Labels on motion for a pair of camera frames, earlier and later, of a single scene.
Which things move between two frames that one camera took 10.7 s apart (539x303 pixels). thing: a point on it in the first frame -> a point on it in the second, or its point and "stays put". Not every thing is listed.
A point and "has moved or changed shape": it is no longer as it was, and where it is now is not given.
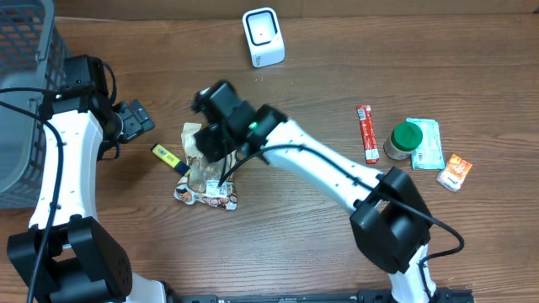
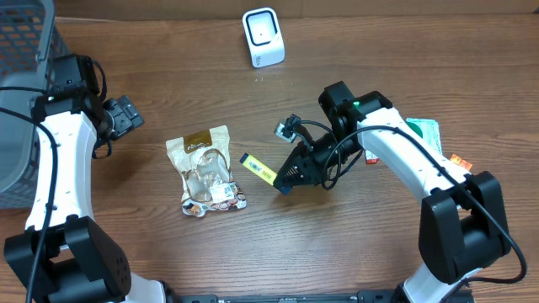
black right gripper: x=212 y=145 -> x=303 y=160
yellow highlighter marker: x=182 y=167 -> x=260 y=169
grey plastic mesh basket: x=32 y=55 stays put
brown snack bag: x=202 y=183 has moved or changed shape
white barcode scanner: x=264 y=37 stays put
